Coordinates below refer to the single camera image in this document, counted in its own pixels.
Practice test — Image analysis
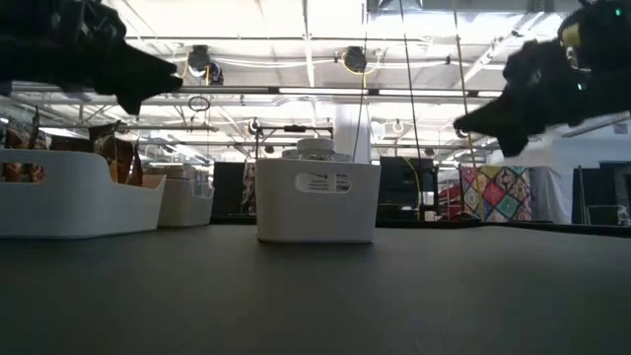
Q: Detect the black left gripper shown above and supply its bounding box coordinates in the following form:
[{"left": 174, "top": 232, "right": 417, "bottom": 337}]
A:
[{"left": 48, "top": 0, "right": 184, "bottom": 117}]

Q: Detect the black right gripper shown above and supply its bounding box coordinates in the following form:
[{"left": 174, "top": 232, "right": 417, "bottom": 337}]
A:
[{"left": 452, "top": 38, "right": 631, "bottom": 159}]

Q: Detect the colourful patchwork quilt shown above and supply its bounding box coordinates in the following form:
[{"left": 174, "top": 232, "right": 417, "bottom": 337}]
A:
[{"left": 458, "top": 165, "right": 534, "bottom": 223}]

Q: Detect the white hanging cloth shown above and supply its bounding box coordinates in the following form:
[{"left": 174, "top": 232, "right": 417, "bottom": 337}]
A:
[{"left": 529, "top": 166, "right": 573, "bottom": 225}]

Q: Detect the red shelf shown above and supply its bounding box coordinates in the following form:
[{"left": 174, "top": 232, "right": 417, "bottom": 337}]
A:
[{"left": 437, "top": 182, "right": 464, "bottom": 222}]

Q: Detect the black partition fence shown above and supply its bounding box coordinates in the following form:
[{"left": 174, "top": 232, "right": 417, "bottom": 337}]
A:
[{"left": 571, "top": 161, "right": 631, "bottom": 227}]

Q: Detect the white plastic bin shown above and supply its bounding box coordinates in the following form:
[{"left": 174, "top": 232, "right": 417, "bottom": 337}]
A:
[
  {"left": 156, "top": 176, "right": 216, "bottom": 228},
  {"left": 254, "top": 157, "right": 383, "bottom": 244},
  {"left": 0, "top": 149, "right": 168, "bottom": 240}
]

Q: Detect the white building column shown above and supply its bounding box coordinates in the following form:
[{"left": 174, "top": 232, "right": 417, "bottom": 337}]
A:
[{"left": 333, "top": 102, "right": 372, "bottom": 165}]

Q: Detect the hanging wire ring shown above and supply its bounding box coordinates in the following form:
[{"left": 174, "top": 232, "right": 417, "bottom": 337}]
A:
[{"left": 187, "top": 95, "right": 213, "bottom": 113}]

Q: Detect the yellow hanging cable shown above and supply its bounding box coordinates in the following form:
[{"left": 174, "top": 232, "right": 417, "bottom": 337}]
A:
[{"left": 452, "top": 0, "right": 487, "bottom": 222}]

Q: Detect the thin black hanging cable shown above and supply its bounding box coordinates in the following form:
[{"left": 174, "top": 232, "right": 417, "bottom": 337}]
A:
[{"left": 352, "top": 9, "right": 370, "bottom": 159}]

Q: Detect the black stand frame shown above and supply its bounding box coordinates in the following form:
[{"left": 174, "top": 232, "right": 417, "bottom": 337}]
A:
[{"left": 253, "top": 124, "right": 336, "bottom": 167}]

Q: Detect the long light rail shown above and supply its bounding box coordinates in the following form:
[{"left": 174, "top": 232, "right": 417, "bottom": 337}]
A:
[{"left": 9, "top": 83, "right": 504, "bottom": 101}]

